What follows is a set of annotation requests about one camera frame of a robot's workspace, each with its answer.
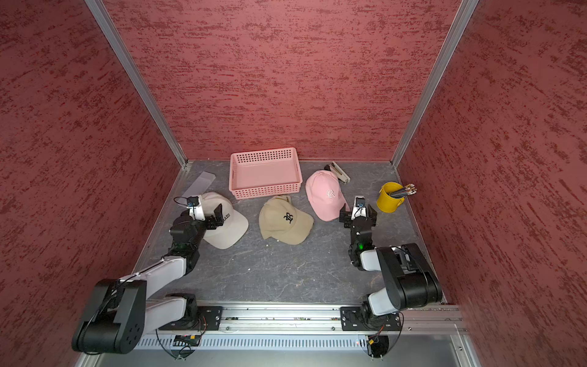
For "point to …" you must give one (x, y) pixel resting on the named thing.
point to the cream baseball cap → (235, 222)
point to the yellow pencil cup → (386, 202)
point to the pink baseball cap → (324, 196)
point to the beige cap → (280, 220)
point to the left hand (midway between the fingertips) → (209, 208)
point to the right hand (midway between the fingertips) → (356, 207)
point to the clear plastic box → (200, 184)
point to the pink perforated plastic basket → (264, 172)
